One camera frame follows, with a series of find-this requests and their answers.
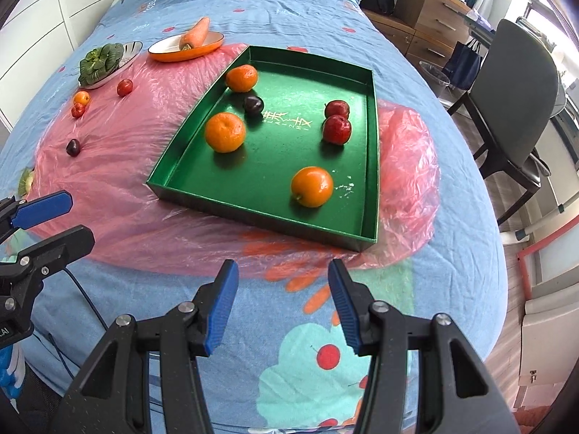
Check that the silver metal plate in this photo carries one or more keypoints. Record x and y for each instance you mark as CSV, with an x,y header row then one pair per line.
x,y
131,50

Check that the red apple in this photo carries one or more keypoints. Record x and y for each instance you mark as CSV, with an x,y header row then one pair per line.
x,y
336,130
125,87
337,108

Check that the white wardrobe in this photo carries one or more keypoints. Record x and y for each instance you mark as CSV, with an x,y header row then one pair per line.
x,y
36,39

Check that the blue patterned bedsheet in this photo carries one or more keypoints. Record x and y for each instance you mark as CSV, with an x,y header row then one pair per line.
x,y
283,365

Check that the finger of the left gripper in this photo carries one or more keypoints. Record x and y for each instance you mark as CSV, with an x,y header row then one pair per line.
x,y
22,214
22,280

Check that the orange enamel plate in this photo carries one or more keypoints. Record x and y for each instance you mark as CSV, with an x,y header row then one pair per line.
x,y
168,50

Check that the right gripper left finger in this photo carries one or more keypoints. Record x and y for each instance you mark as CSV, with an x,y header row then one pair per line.
x,y
193,329

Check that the wooden drawer cabinet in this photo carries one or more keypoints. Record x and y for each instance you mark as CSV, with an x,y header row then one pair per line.
x,y
424,30

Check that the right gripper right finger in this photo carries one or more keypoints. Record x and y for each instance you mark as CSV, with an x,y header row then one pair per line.
x,y
374,329

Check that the green vegetable piece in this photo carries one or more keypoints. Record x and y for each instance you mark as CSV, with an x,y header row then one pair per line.
x,y
25,182

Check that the carrot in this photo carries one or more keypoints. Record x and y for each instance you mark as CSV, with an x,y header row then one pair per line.
x,y
196,36

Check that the blue gloved left hand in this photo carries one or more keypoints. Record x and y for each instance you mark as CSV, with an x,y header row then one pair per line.
x,y
12,370

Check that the pink plastic sheet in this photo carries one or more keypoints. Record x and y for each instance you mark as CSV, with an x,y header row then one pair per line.
x,y
122,138

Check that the navy tote bag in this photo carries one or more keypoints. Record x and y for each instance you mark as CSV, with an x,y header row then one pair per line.
x,y
464,64

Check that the green bok choy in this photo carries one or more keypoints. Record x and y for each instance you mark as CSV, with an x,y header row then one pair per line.
x,y
99,63

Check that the dark chair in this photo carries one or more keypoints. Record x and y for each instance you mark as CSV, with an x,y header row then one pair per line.
x,y
510,103

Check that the large mandarin orange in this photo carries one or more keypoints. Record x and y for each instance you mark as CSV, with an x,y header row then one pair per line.
x,y
225,132

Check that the dark plum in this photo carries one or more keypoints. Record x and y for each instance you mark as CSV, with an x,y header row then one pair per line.
x,y
73,147
253,105

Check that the smooth orange fruit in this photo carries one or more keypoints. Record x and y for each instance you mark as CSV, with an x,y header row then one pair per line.
x,y
312,187

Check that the small red fruit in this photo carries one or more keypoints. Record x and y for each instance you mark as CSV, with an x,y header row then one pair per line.
x,y
78,110

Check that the green shallow box tray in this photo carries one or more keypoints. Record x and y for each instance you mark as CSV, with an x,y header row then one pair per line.
x,y
253,183

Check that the small orange tomato fruit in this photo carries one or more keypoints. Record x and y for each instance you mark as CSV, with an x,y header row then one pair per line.
x,y
82,97

